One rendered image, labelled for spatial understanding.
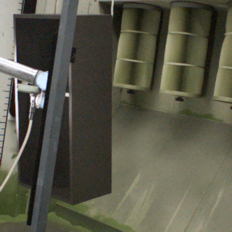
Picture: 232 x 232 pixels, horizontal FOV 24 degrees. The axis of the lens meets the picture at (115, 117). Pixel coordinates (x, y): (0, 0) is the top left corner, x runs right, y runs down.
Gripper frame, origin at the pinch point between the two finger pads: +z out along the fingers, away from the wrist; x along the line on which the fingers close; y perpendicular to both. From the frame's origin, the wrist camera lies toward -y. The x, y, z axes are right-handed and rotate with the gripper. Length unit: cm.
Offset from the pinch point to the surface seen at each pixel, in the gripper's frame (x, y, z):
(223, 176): 148, 38, -2
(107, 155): 55, 33, -1
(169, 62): 112, -38, 46
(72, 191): 31, 57, -12
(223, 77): 130, -32, -6
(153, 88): 131, -16, 104
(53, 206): 61, 100, 117
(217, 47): 153, -57, 46
